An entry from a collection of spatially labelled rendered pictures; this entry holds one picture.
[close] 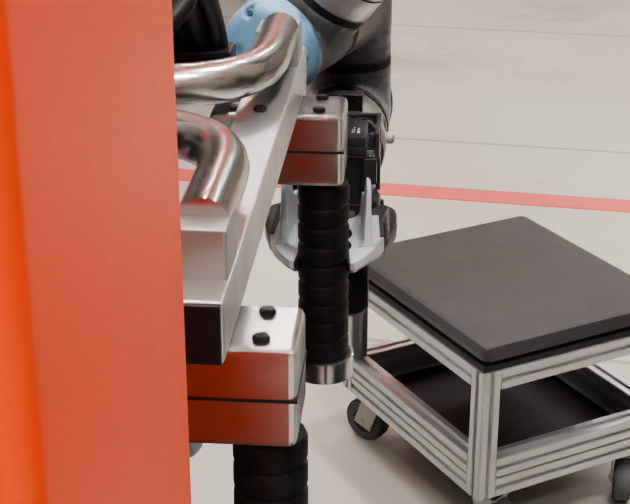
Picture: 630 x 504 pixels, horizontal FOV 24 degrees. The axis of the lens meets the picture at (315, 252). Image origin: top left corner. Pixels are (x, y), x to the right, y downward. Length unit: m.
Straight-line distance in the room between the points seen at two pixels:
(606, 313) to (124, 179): 1.83
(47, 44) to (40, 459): 0.07
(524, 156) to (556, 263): 1.52
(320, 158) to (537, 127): 3.07
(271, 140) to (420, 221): 2.53
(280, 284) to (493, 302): 0.94
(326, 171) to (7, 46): 0.74
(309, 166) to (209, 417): 0.34
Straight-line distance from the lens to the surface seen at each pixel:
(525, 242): 2.36
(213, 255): 0.64
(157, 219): 0.37
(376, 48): 1.25
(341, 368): 1.04
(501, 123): 4.05
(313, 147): 0.97
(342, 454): 2.41
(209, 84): 0.85
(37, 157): 0.26
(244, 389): 0.66
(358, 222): 1.08
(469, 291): 2.18
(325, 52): 1.12
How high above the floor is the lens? 1.24
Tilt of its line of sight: 23 degrees down
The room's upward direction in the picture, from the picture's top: straight up
